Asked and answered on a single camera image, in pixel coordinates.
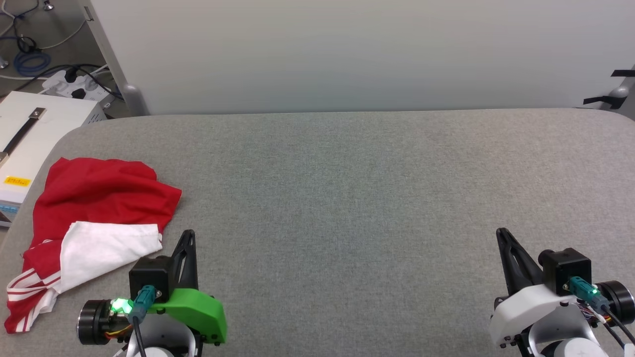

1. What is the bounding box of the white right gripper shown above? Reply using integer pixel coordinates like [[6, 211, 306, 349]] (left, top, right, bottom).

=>
[[490, 228, 598, 349]]

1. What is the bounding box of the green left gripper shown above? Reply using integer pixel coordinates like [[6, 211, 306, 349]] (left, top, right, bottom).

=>
[[148, 230, 228, 344]]

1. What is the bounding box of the red and white basketball jersey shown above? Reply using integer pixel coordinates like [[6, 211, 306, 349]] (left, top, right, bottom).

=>
[[4, 157, 183, 334]]

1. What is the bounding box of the white power strip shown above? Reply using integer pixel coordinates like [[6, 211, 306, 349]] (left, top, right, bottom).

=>
[[41, 69, 112, 102]]

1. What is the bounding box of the white partition panel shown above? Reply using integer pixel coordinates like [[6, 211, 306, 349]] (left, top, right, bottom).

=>
[[79, 0, 635, 117]]

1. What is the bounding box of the black cable with teal plug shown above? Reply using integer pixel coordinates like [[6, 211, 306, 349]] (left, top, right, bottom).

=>
[[568, 277, 635, 344], [130, 285, 159, 357]]

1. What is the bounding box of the white equipment case black handle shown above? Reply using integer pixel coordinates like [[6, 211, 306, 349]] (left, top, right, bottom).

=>
[[0, 91, 107, 229]]

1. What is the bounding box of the blue coiled cable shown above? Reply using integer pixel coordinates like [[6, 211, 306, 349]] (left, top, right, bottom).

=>
[[13, 50, 52, 76]]

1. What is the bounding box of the white floor cable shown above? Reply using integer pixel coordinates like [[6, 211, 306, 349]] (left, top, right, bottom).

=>
[[0, 19, 89, 51]]

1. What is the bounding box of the black looped cable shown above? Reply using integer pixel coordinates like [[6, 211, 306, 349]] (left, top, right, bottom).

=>
[[0, 0, 41, 54]]

